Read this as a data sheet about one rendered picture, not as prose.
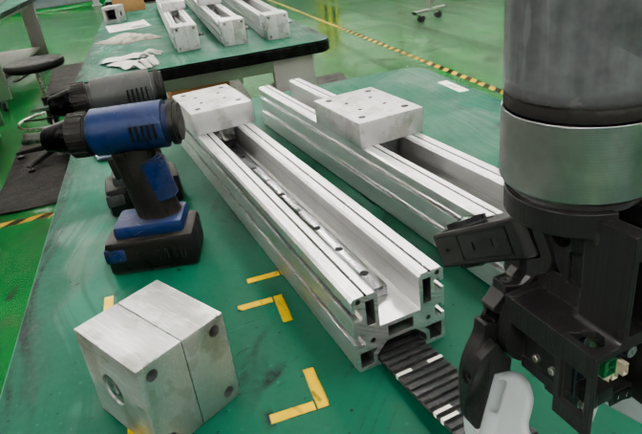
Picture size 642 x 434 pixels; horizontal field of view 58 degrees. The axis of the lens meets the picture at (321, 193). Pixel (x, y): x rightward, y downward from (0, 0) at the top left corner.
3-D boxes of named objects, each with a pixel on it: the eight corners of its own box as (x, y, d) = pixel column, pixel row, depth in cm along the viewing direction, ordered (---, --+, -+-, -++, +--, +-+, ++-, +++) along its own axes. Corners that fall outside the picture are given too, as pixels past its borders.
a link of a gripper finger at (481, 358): (458, 433, 34) (500, 303, 32) (442, 415, 36) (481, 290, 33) (515, 422, 37) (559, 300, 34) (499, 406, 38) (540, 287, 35)
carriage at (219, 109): (258, 136, 104) (251, 99, 101) (199, 151, 101) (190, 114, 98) (232, 116, 118) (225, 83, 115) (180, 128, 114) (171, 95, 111)
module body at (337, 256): (444, 336, 59) (442, 265, 55) (358, 373, 55) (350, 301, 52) (225, 134, 126) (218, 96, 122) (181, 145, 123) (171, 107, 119)
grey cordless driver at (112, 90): (192, 200, 96) (160, 70, 87) (68, 230, 91) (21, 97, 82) (185, 184, 103) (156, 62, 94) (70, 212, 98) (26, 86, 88)
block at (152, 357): (259, 378, 56) (242, 297, 52) (162, 459, 49) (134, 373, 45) (196, 340, 63) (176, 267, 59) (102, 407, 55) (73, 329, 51)
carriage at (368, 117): (424, 147, 90) (422, 106, 87) (362, 166, 86) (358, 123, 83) (374, 123, 103) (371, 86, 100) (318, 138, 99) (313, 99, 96)
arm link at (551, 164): (469, 100, 29) (588, 69, 32) (469, 182, 31) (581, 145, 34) (588, 141, 23) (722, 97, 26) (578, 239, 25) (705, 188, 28)
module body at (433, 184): (585, 275, 65) (590, 208, 61) (514, 305, 62) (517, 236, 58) (305, 114, 132) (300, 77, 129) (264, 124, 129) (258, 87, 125)
